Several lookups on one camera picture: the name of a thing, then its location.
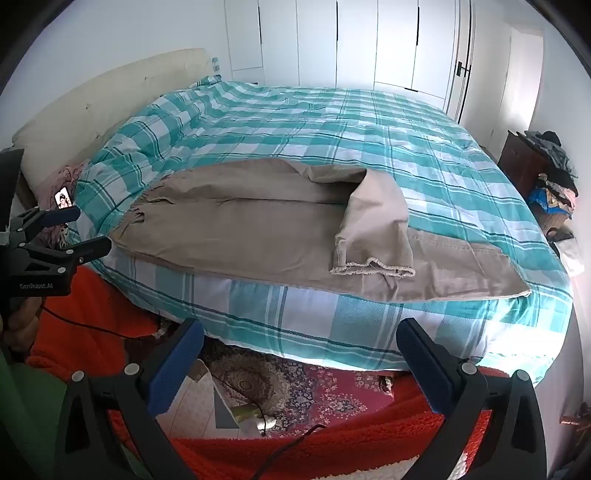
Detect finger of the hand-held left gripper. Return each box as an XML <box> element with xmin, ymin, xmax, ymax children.
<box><xmin>11</xmin><ymin>205</ymin><xmax>81</xmax><ymax>236</ymax></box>
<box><xmin>18</xmin><ymin>235</ymin><xmax>112</xmax><ymax>269</ymax></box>

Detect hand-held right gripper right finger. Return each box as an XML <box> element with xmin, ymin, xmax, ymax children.
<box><xmin>396</xmin><ymin>318</ymin><xmax>549</xmax><ymax>480</ymax></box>

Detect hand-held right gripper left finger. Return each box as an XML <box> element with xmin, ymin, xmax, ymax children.
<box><xmin>59</xmin><ymin>318</ymin><xmax>206</xmax><ymax>480</ymax></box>

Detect beige pants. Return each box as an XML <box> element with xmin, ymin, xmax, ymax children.
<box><xmin>108</xmin><ymin>159</ymin><xmax>532</xmax><ymax>303</ymax></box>

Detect person's left hand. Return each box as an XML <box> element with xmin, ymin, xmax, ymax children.
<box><xmin>4</xmin><ymin>296</ymin><xmax>44</xmax><ymax>358</ymax></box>

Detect pink patterned pillow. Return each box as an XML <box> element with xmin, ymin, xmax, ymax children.
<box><xmin>37</xmin><ymin>161</ymin><xmax>88</xmax><ymax>250</ymax></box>

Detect white paper sheet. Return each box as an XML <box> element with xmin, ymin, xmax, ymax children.
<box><xmin>157</xmin><ymin>360</ymin><xmax>245</xmax><ymax>439</ymax></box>

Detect red patterned rug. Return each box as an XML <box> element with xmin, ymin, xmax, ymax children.
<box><xmin>203</xmin><ymin>342</ymin><xmax>416</xmax><ymax>435</ymax></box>

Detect orange fleece blanket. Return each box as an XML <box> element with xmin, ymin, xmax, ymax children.
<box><xmin>25</xmin><ymin>265</ymin><xmax>513</xmax><ymax>480</ymax></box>

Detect cream padded headboard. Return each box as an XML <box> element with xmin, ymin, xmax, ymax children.
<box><xmin>11</xmin><ymin>48</ymin><xmax>213</xmax><ymax>185</ymax></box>

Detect green garment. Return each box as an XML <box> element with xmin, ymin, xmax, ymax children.
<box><xmin>0</xmin><ymin>355</ymin><xmax>70</xmax><ymax>480</ymax></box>

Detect white cloth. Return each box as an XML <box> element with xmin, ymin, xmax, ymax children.
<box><xmin>551</xmin><ymin>233</ymin><xmax>585</xmax><ymax>278</ymax></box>

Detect teal plaid pillow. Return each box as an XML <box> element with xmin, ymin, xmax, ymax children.
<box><xmin>203</xmin><ymin>58</ymin><xmax>225</xmax><ymax>86</ymax></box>

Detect pile of clothes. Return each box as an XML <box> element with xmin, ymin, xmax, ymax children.
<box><xmin>524</xmin><ymin>130</ymin><xmax>580</xmax><ymax>241</ymax></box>

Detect dark wooden dresser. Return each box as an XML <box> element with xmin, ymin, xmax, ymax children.
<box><xmin>498</xmin><ymin>130</ymin><xmax>555</xmax><ymax>204</ymax></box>

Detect teal plaid bed cover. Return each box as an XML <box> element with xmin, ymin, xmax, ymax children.
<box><xmin>69</xmin><ymin>74</ymin><xmax>575</xmax><ymax>388</ymax></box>

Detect white door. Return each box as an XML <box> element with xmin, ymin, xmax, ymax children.
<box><xmin>444</xmin><ymin>0</ymin><xmax>477</xmax><ymax>124</ymax></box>

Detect white wardrobe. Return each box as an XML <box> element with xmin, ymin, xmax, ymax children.
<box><xmin>225</xmin><ymin>0</ymin><xmax>462</xmax><ymax>107</ymax></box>

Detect black cable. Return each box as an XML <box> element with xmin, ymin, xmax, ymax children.
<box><xmin>261</xmin><ymin>424</ymin><xmax>326</xmax><ymax>480</ymax></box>
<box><xmin>42</xmin><ymin>302</ymin><xmax>160</xmax><ymax>337</ymax></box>

